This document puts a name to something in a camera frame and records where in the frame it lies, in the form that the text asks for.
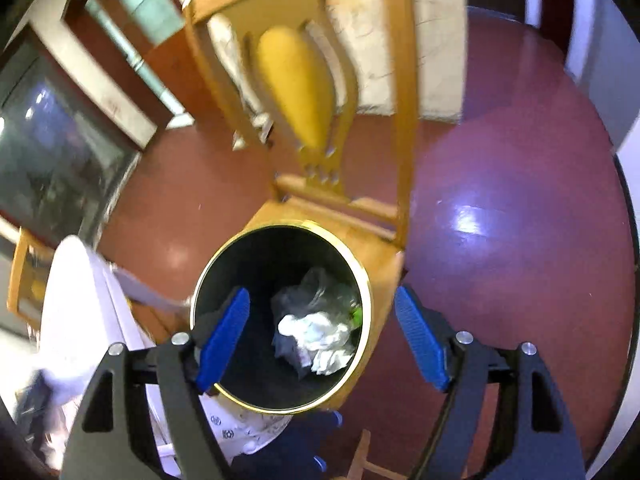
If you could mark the person's white printed clothing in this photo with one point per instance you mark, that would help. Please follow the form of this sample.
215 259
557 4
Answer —
240 430

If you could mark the wooden stool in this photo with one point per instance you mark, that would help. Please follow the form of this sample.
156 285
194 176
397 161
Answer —
362 455

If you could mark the wooden glass-panel door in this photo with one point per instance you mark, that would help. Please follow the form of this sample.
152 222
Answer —
165 75

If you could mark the person's dark blue garment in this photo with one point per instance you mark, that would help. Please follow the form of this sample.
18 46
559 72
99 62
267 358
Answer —
290 440

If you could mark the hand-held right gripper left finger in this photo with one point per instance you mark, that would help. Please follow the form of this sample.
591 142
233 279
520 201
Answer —
225 340

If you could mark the large white tissue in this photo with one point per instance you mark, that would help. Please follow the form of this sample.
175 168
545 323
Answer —
315 335

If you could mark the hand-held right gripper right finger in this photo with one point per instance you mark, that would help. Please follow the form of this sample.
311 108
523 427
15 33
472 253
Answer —
420 340

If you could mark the clear plastic bag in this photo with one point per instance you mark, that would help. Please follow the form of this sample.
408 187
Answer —
310 290

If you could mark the dark sliding glass door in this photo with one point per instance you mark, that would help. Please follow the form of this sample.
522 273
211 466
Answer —
55 160

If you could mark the green snack packet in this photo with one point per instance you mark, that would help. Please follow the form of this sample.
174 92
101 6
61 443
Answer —
356 316

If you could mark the wooden dining chair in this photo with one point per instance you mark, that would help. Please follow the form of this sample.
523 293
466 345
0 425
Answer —
295 85
20 270

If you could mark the black gold-rimmed trash bin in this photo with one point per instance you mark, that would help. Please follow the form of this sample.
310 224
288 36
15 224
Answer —
260 260

